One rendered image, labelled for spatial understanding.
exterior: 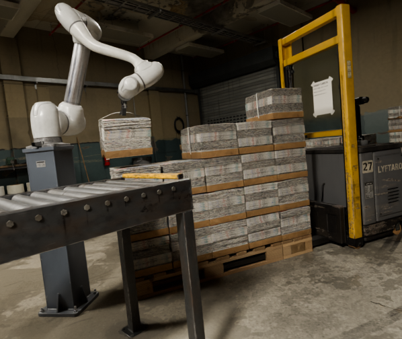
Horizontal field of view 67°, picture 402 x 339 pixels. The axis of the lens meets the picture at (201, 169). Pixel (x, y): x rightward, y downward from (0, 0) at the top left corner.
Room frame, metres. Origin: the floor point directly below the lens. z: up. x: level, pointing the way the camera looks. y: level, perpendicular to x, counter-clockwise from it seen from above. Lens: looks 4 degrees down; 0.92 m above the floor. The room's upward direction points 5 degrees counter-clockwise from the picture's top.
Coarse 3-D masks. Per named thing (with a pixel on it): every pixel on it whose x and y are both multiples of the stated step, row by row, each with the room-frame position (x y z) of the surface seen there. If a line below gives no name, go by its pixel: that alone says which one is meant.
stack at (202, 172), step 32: (192, 160) 2.01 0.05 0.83; (224, 160) 2.08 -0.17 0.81; (256, 160) 2.18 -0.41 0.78; (224, 192) 2.07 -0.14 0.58; (256, 192) 2.18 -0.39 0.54; (160, 224) 1.89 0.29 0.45; (224, 224) 2.06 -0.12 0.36; (256, 224) 2.16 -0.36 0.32; (160, 256) 1.89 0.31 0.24; (224, 256) 2.05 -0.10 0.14
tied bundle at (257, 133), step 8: (264, 120) 2.21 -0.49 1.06; (240, 128) 2.14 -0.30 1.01; (248, 128) 2.16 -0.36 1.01; (256, 128) 2.19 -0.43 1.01; (264, 128) 2.22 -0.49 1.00; (240, 136) 2.14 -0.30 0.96; (248, 136) 2.17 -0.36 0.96; (256, 136) 2.19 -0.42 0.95; (264, 136) 2.20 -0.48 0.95; (240, 144) 2.13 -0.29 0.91; (248, 144) 2.16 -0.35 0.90; (256, 144) 2.18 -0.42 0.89; (264, 144) 2.21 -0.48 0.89; (272, 144) 2.23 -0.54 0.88; (256, 152) 2.18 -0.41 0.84
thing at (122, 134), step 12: (108, 120) 1.78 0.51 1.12; (120, 120) 1.81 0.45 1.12; (132, 120) 1.83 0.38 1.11; (144, 120) 1.86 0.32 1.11; (108, 132) 1.79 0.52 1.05; (120, 132) 1.82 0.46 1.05; (132, 132) 1.86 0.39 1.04; (144, 132) 1.88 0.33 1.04; (108, 144) 1.81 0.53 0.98; (120, 144) 1.83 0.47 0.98; (132, 144) 1.86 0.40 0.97; (144, 144) 1.89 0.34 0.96
